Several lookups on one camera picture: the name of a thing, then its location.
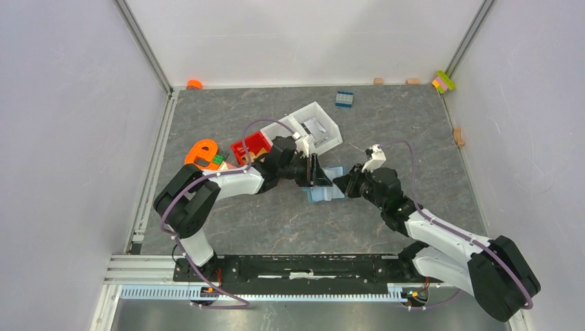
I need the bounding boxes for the orange round cap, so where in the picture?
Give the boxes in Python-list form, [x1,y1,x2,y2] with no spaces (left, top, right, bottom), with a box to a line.
[186,79,203,90]

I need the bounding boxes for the orange letter e toy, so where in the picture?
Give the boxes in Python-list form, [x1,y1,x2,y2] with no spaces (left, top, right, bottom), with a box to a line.
[184,139,221,170]

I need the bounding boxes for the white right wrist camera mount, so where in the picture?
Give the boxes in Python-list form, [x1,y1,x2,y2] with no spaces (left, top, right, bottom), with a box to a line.
[361,144,386,173]

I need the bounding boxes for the green toy brick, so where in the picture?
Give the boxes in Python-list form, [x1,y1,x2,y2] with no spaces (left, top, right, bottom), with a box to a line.
[212,154,224,165]

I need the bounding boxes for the blue lego brick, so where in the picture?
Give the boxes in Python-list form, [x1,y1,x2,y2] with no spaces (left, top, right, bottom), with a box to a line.
[335,91,354,108]

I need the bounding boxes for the clear plastic packet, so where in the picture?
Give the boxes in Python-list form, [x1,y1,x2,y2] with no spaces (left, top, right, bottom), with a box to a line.
[313,130,330,148]

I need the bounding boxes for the small wooden block right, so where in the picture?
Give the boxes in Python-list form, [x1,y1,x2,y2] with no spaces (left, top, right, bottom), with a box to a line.
[406,78,421,85]

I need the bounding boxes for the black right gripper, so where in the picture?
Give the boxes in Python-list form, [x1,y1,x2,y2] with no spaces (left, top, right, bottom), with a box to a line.
[333,163,386,211]

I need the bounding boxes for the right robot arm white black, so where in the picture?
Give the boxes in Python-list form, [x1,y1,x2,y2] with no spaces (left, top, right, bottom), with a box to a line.
[333,164,542,322]

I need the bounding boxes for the small wooden block left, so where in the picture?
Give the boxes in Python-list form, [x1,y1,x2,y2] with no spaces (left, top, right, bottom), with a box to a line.
[373,77,384,86]

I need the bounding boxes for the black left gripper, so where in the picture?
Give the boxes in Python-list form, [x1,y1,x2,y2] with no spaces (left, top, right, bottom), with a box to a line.
[278,153,333,188]

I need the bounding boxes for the curved wooden piece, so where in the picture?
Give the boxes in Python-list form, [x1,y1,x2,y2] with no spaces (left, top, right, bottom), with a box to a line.
[453,128,466,148]

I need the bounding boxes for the small wooden block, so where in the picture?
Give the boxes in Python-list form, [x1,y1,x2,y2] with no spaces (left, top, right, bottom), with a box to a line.
[406,78,421,85]
[373,77,384,86]

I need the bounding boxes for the white plastic bin with packet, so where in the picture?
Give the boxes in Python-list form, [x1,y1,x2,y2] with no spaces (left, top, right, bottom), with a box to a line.
[285,101,343,155]

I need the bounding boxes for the red plastic bin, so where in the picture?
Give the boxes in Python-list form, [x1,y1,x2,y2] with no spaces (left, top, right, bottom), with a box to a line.
[230,131,271,166]

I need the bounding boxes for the green pink stacked bricks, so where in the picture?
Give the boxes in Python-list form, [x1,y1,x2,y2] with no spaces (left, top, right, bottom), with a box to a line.
[431,70,457,94]

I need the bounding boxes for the aluminium frame rail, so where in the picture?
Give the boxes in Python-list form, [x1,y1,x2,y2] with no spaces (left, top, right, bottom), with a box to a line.
[103,254,518,303]

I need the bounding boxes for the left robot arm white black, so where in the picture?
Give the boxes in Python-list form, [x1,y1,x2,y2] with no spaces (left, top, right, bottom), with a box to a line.
[153,134,333,281]

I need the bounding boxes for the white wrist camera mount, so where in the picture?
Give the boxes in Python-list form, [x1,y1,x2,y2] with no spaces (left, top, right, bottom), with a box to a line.
[292,132,315,158]
[361,144,386,173]

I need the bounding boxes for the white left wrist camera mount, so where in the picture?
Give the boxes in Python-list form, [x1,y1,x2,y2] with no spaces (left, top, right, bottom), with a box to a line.
[292,132,315,158]

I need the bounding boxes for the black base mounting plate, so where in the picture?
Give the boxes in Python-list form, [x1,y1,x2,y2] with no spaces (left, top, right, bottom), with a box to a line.
[200,254,427,295]

